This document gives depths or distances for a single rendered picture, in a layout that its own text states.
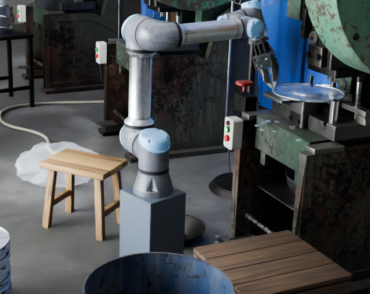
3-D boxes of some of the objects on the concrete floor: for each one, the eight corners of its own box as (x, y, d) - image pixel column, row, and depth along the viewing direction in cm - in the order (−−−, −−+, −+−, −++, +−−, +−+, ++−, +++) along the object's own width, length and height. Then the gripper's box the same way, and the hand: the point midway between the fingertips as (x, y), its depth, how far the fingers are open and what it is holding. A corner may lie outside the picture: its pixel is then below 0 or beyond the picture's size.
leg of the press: (230, 252, 331) (242, 56, 302) (218, 242, 341) (229, 51, 312) (388, 222, 370) (413, 45, 341) (373, 213, 380) (396, 41, 351)
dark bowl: (155, 259, 323) (156, 244, 320) (130, 231, 348) (130, 218, 346) (215, 247, 335) (216, 234, 333) (187, 222, 361) (187, 209, 358)
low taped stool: (40, 227, 349) (38, 161, 339) (67, 210, 370) (66, 147, 360) (103, 242, 337) (103, 174, 326) (127, 223, 358) (128, 158, 347)
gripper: (246, 43, 291) (259, 94, 296) (267, 38, 288) (281, 89, 293) (250, 39, 299) (263, 89, 304) (271, 34, 296) (284, 84, 300)
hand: (272, 84), depth 300 cm, fingers closed
